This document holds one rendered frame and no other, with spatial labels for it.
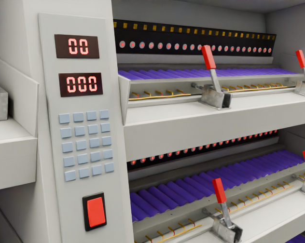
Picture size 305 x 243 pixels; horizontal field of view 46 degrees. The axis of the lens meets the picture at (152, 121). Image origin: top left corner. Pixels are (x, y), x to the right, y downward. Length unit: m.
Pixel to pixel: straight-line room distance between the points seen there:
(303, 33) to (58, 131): 0.71
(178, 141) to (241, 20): 0.51
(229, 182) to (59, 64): 0.42
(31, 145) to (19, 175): 0.03
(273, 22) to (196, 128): 0.56
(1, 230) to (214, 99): 0.32
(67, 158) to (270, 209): 0.42
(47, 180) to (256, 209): 0.41
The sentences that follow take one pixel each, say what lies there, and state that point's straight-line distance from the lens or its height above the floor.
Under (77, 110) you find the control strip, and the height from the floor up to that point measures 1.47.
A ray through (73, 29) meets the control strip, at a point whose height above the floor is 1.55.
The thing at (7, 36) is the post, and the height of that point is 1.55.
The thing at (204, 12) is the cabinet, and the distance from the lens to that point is 0.81.
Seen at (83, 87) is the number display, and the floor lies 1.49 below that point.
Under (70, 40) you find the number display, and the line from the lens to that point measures 0.36.
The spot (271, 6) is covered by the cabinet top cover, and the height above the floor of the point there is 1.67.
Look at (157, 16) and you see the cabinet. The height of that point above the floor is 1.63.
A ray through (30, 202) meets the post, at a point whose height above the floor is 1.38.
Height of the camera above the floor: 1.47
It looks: 3 degrees down
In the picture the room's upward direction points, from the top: 5 degrees counter-clockwise
